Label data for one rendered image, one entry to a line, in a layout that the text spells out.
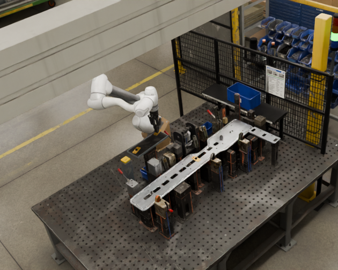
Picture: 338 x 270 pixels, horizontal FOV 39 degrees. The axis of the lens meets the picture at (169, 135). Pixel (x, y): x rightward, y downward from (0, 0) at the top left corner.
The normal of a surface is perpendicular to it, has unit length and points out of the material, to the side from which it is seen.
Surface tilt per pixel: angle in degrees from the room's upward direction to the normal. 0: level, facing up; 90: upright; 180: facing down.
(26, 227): 0
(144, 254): 0
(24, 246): 0
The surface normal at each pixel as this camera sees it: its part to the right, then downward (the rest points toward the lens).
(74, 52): 0.65, 0.40
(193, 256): -0.11, -0.79
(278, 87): -0.70, 0.50
